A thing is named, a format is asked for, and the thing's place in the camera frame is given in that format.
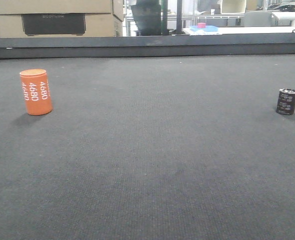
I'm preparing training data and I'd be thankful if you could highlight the upper cardboard box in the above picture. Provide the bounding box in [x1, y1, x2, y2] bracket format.
[0, 0, 124, 20]

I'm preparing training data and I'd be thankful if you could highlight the dark table edge rail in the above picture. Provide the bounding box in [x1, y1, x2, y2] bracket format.
[0, 33, 295, 59]

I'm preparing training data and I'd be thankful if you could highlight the beige box in background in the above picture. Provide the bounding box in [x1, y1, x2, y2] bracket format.
[220, 0, 247, 15]

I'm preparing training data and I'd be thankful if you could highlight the lower cardboard box black label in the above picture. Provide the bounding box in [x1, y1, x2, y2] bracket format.
[0, 12, 124, 39]

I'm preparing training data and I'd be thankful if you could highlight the blue tray in background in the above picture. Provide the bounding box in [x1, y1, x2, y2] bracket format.
[189, 25, 219, 33]

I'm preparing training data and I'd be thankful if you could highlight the pink block in background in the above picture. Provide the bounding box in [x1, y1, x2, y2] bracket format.
[197, 22, 207, 29]

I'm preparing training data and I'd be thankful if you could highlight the white background table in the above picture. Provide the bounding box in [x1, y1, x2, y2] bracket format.
[183, 26, 295, 36]

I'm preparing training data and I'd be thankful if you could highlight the black vertical post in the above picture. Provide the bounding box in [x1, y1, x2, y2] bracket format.
[175, 0, 183, 35]

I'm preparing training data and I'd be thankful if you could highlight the orange cylinder with white numbers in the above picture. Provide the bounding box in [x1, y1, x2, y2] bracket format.
[19, 68, 53, 116]

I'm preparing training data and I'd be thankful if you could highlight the black cylindrical capacitor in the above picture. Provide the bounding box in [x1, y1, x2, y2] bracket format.
[275, 88, 295, 116]

